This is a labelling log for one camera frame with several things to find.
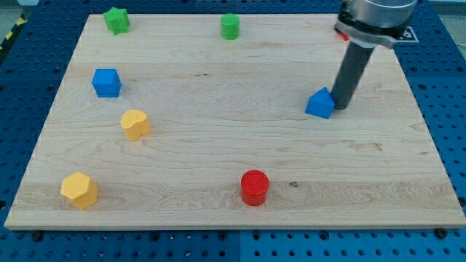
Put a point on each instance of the green cylinder block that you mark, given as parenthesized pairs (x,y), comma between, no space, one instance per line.
(230,26)

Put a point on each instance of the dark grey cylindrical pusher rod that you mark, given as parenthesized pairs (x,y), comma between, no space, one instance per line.
(350,72)

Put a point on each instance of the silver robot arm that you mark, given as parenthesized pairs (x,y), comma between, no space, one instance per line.
(368,24)

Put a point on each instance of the yellow heart block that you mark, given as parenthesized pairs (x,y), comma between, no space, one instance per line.
(135,124)

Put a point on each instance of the yellow hexagon block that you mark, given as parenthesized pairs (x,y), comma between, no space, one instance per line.
(80,190)

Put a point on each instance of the light wooden board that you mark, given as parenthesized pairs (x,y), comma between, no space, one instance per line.
(220,108)

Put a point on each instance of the red cylinder block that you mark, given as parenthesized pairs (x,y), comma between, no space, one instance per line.
(254,187)

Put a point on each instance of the blue triangle block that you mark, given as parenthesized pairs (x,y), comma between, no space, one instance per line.
(320,104)

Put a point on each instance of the green star block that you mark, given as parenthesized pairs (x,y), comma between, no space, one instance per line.
(117,20)

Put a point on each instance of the blue cube block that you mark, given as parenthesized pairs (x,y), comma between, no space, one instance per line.
(106,83)

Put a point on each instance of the red block behind arm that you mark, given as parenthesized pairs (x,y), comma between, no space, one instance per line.
(343,36)

